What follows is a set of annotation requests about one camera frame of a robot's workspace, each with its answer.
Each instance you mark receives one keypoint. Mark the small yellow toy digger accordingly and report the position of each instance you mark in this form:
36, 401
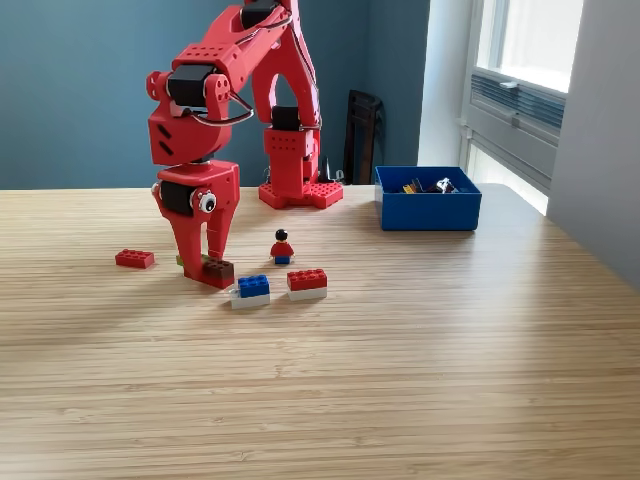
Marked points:
411, 187

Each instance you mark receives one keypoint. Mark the red flat brick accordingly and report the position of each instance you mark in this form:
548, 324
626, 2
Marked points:
135, 259

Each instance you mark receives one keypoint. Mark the dark red toy car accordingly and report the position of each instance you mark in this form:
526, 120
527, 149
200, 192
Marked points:
442, 186

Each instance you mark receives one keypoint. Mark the green brown red brick stack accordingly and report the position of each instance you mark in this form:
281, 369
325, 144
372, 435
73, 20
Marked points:
220, 272

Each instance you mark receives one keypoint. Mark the dark folded chair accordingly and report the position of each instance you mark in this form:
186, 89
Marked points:
367, 140

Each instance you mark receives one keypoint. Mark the toy figure with red shirt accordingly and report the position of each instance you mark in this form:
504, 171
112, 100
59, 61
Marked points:
282, 248

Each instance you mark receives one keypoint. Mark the black table clamp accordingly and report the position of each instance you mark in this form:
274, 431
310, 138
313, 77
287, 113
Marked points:
325, 172

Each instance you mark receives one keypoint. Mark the red and white brick stack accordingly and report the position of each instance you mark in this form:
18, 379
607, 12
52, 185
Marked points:
306, 281

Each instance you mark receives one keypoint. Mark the grey vent grille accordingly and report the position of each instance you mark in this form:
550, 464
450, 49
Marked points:
535, 107

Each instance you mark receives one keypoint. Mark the blue plastic bin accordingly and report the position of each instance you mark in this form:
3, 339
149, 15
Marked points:
430, 212

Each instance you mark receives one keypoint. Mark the blue and white brick stack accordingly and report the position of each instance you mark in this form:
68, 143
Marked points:
253, 287

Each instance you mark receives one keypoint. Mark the window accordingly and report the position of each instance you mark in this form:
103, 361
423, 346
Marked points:
535, 35

